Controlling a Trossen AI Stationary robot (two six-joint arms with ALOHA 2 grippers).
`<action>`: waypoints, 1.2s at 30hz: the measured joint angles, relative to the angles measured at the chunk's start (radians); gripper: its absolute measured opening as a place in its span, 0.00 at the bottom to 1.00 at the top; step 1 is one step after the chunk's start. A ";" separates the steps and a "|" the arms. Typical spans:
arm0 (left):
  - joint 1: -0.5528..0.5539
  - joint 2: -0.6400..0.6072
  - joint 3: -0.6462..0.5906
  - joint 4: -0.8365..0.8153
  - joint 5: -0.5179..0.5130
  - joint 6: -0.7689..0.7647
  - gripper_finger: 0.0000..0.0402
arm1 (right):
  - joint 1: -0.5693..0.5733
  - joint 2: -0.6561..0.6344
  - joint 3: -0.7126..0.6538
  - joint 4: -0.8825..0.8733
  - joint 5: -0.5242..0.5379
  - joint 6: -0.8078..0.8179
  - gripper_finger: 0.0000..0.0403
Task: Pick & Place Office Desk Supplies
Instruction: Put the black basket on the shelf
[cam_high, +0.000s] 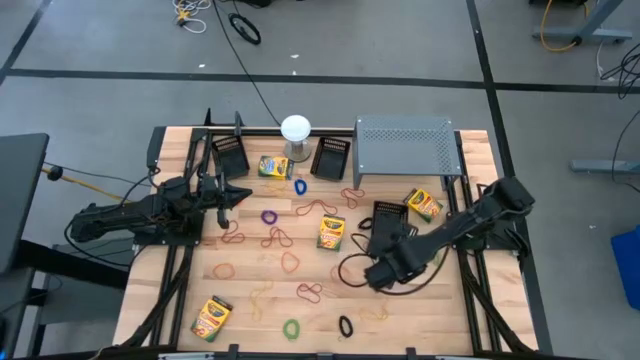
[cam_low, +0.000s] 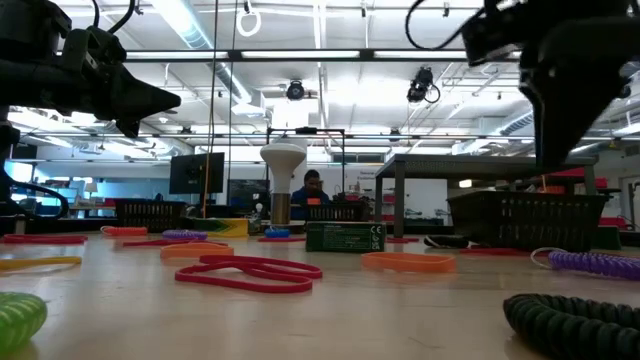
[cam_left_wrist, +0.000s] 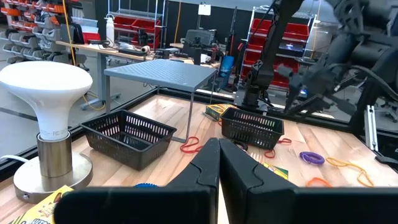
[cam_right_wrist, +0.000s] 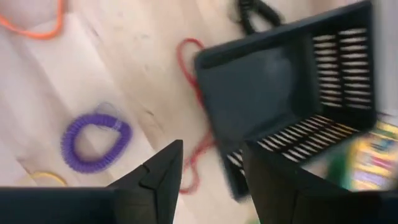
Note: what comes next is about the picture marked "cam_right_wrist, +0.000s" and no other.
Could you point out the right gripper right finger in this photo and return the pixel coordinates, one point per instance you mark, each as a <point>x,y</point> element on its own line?
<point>280,199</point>

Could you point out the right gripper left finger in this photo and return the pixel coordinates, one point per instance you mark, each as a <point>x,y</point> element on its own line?
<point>149,193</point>

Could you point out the orange rubber band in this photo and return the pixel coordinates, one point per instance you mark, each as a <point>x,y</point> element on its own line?
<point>37,35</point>

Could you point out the black slotted plastic basket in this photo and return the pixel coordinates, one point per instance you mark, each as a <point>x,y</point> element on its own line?
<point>248,93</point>

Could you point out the yellow rubber band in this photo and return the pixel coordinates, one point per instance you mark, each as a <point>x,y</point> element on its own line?
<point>46,174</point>

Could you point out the yellow green crayon box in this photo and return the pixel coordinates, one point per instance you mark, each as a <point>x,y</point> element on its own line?
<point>373,155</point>

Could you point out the red rubber band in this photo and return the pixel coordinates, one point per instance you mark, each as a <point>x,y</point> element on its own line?
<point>180,60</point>

